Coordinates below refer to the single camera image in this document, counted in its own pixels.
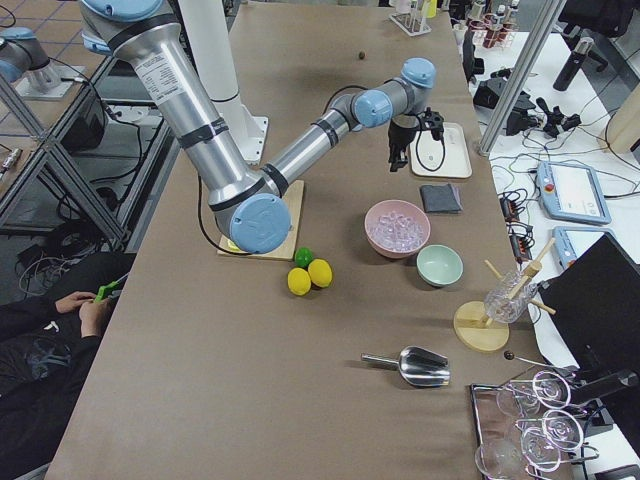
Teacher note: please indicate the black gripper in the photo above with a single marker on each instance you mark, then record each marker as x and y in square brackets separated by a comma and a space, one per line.
[401, 134]

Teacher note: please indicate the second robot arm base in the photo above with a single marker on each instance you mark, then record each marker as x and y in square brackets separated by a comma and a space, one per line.
[26, 65]

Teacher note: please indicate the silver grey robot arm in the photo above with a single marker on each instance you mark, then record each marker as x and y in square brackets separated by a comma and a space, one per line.
[145, 34]

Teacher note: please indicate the pile of clear ice cubes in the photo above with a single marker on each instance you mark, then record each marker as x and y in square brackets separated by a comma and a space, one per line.
[397, 232]

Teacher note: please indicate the steel ice scoop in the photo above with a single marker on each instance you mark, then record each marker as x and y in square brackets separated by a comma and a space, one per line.
[417, 366]

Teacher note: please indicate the cream rabbit tray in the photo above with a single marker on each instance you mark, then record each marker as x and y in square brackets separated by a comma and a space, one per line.
[431, 158]

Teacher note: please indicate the grey folded cloth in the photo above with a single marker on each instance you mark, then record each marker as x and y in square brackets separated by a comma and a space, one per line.
[442, 198]

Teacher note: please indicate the pink bowl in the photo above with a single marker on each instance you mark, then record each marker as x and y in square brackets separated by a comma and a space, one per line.
[403, 207]

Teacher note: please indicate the wooden cutting board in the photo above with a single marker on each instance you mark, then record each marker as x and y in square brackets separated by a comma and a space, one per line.
[295, 210]

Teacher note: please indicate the mint green bowl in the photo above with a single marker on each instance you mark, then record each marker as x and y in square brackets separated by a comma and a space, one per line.
[439, 265]

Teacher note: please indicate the green lime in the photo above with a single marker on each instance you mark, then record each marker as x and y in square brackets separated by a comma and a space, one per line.
[303, 257]

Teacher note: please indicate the whole lemon far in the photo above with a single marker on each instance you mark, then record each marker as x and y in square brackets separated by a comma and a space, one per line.
[320, 273]

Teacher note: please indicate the whole lemon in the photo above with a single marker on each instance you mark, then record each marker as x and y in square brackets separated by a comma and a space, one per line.
[298, 281]
[320, 273]

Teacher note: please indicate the white test tube rack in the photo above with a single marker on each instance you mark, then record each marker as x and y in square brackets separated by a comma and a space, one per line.
[411, 16]

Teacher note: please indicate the whole lemon near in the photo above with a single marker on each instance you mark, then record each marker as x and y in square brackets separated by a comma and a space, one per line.
[298, 281]

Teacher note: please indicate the blue teach pendant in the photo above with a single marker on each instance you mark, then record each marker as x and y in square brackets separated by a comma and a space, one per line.
[571, 192]
[571, 242]

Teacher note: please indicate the clear crystal glass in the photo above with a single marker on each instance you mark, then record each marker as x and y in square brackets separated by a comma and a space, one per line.
[503, 308]

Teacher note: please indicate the wooden glass drying rack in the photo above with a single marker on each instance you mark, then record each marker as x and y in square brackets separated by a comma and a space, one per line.
[484, 325]

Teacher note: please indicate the black thermos bottle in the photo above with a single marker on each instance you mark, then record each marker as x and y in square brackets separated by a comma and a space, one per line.
[573, 64]

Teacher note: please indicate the black monitor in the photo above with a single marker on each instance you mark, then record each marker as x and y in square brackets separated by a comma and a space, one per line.
[596, 303]

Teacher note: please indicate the tray of wine glasses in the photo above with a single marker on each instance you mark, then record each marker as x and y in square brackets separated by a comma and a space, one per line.
[529, 428]

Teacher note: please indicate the green handheld tool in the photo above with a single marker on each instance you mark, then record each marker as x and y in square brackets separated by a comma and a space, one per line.
[111, 290]

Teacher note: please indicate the seated person in black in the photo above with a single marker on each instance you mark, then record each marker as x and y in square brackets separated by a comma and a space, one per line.
[48, 345]

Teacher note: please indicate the aluminium frame post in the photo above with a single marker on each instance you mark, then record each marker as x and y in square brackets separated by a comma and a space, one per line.
[535, 41]

